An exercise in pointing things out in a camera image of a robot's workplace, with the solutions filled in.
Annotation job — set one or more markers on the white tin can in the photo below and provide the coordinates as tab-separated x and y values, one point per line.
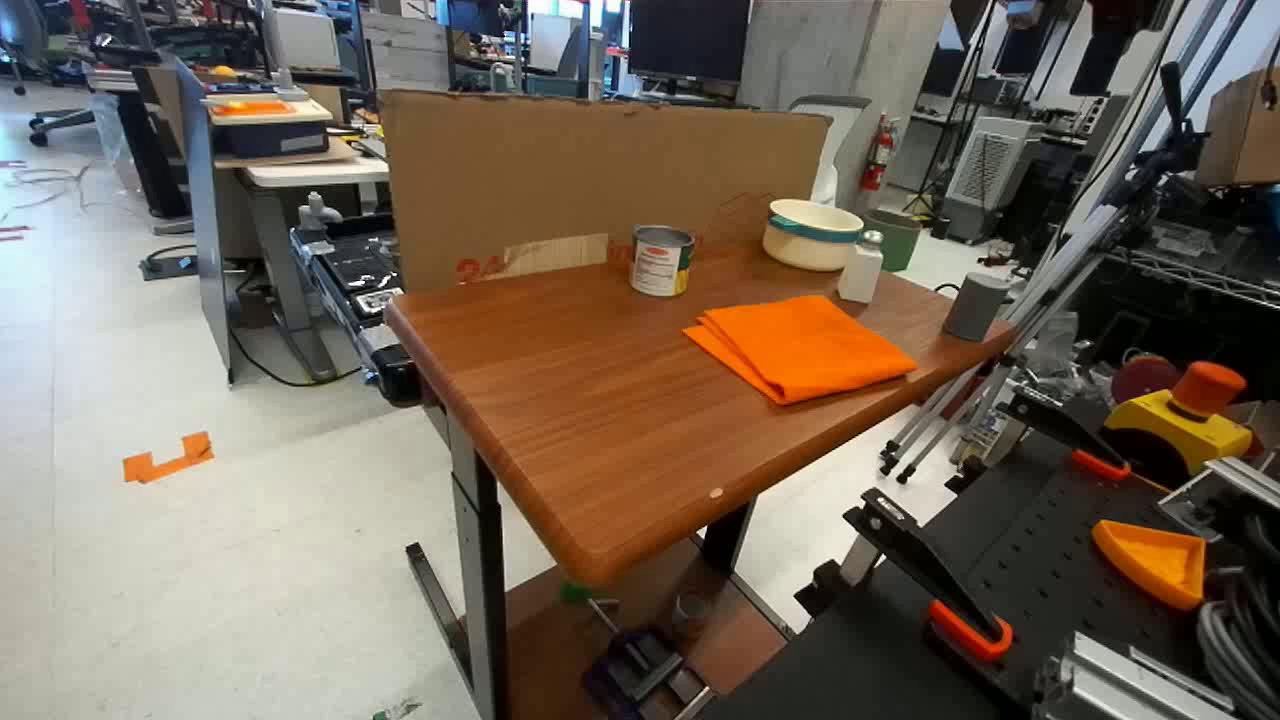
662	260

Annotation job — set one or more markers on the folded orange cloth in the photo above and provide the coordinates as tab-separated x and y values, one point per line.
798	348

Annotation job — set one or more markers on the white bowl with green band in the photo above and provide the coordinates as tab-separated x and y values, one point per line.
813	236

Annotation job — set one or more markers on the small white bottle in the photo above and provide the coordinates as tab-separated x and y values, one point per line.
862	275

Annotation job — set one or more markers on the brown cardboard panel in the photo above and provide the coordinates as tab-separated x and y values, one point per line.
472	178

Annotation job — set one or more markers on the green trash bin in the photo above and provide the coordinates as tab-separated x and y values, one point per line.
899	236

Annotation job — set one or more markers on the red fire extinguisher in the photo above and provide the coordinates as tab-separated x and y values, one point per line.
876	159

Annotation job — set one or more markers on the black computer monitor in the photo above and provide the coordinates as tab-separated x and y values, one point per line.
688	38

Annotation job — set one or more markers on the grey cylindrical cup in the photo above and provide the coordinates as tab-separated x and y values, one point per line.
978	306

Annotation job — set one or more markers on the grey desk with drawers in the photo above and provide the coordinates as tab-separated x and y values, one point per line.
255	162

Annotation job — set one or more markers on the black perforated board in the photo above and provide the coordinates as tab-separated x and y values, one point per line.
1085	637

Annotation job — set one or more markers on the orange floor marker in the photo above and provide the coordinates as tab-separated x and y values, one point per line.
151	466

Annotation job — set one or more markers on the yellow emergency stop button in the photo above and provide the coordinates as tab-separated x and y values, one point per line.
1186	426

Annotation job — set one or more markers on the cardboard box upper right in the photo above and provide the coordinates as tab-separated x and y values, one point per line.
1240	132

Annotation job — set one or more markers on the black clamp with orange handle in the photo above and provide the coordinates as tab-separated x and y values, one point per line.
952	612

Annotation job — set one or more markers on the black table leg frame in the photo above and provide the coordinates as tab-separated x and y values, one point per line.
476	635

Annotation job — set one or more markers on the orange triangular plastic bracket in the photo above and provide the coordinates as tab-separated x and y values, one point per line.
1164	564

